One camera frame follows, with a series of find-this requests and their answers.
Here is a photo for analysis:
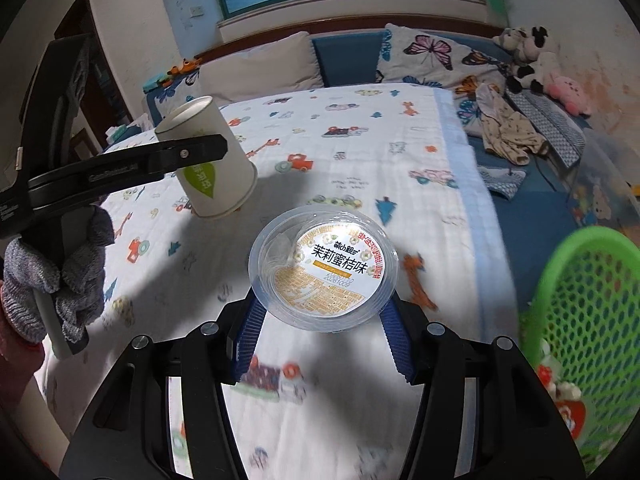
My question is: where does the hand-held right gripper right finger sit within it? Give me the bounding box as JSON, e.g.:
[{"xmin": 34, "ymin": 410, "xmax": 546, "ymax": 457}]
[{"xmin": 380, "ymin": 299, "xmax": 586, "ymax": 480}]

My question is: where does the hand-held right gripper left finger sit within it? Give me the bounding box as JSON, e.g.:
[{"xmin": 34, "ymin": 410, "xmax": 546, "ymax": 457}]
[{"xmin": 60, "ymin": 297, "xmax": 267, "ymax": 480}]

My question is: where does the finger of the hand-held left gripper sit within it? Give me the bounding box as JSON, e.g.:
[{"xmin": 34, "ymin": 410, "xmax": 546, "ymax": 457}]
[{"xmin": 145, "ymin": 133, "xmax": 229, "ymax": 177}]

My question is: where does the white paper cup green leaf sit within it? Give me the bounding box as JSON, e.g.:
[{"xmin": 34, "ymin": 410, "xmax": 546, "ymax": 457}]
[{"xmin": 154, "ymin": 95, "xmax": 259, "ymax": 220}]

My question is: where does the clear plastic jelly cup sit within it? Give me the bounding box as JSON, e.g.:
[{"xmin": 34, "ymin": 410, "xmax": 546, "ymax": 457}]
[{"xmin": 248, "ymin": 205, "xmax": 400, "ymax": 334}]

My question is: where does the green plastic mesh basket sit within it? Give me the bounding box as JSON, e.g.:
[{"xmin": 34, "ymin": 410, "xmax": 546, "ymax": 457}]
[{"xmin": 517, "ymin": 225, "xmax": 640, "ymax": 461}]

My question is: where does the person's left hand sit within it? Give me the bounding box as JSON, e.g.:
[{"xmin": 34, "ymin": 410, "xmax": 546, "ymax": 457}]
[{"xmin": 2, "ymin": 205, "xmax": 114, "ymax": 346}]

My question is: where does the small butterfly print pillow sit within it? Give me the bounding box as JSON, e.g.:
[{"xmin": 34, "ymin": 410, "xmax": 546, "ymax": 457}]
[{"xmin": 142, "ymin": 67, "xmax": 207, "ymax": 127}]

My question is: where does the teal white packet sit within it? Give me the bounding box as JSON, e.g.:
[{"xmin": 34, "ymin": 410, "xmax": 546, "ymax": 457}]
[{"xmin": 104, "ymin": 116, "xmax": 152, "ymax": 146}]

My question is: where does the orange toy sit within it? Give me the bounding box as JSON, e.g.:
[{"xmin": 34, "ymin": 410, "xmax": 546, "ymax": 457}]
[{"xmin": 167, "ymin": 58, "xmax": 202, "ymax": 78}]

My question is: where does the beige pillow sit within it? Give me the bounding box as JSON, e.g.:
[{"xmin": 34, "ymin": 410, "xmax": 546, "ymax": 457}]
[{"xmin": 197, "ymin": 31, "xmax": 327, "ymax": 107}]

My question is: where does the dark wooden wardrobe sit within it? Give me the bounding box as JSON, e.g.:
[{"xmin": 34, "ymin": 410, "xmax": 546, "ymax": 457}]
[{"xmin": 52, "ymin": 0, "xmax": 132, "ymax": 157}]

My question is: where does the white printed blanket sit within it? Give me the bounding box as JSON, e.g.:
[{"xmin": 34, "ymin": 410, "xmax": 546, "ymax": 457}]
[{"xmin": 40, "ymin": 82, "xmax": 532, "ymax": 480}]

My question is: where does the blue striped small cloth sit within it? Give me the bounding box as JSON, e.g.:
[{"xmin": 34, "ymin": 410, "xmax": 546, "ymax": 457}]
[{"xmin": 479, "ymin": 165, "xmax": 528, "ymax": 202}]

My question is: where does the blue bed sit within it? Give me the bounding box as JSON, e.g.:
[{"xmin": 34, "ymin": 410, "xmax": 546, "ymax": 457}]
[{"xmin": 142, "ymin": 30, "xmax": 601, "ymax": 313}]

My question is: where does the beige printed clothing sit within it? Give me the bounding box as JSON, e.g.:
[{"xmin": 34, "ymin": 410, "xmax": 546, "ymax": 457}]
[{"xmin": 475, "ymin": 82, "xmax": 552, "ymax": 168}]

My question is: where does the large butterfly print pillow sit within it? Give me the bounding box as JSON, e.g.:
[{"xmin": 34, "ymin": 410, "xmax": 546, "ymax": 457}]
[{"xmin": 377, "ymin": 24, "xmax": 507, "ymax": 137}]

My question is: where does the clear plastic storage bin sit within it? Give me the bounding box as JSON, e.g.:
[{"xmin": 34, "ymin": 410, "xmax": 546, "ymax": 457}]
[{"xmin": 570, "ymin": 130, "xmax": 640, "ymax": 242}]

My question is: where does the blue patterned folded cloth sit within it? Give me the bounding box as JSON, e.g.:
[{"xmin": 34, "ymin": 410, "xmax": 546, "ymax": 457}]
[{"xmin": 507, "ymin": 90, "xmax": 587, "ymax": 168}]

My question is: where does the pink plush toy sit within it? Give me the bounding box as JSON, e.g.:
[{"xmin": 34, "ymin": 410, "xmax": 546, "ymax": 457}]
[{"xmin": 545, "ymin": 75, "xmax": 594, "ymax": 118}]

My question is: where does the black white cow plush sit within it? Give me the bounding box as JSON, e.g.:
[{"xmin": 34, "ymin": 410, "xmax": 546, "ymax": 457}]
[{"xmin": 492, "ymin": 25, "xmax": 564, "ymax": 94}]

